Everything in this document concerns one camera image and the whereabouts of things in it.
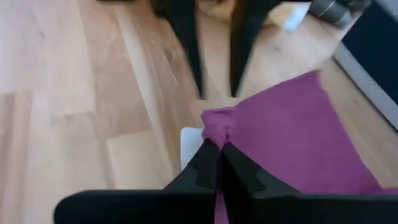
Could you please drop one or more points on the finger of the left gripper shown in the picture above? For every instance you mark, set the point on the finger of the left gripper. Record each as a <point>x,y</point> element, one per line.
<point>185,25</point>
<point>245,31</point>

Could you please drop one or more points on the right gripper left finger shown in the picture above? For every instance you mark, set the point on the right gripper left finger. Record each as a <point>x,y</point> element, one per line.
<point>202,171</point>

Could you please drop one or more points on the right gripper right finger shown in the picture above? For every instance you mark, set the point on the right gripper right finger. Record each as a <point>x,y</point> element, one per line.
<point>239,177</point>

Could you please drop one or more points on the purple towel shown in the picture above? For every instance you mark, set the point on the purple towel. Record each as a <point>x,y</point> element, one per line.
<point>295,140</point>

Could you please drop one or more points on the navy white striped basket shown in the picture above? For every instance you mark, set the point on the navy white striped basket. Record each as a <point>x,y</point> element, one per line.
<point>373,46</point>

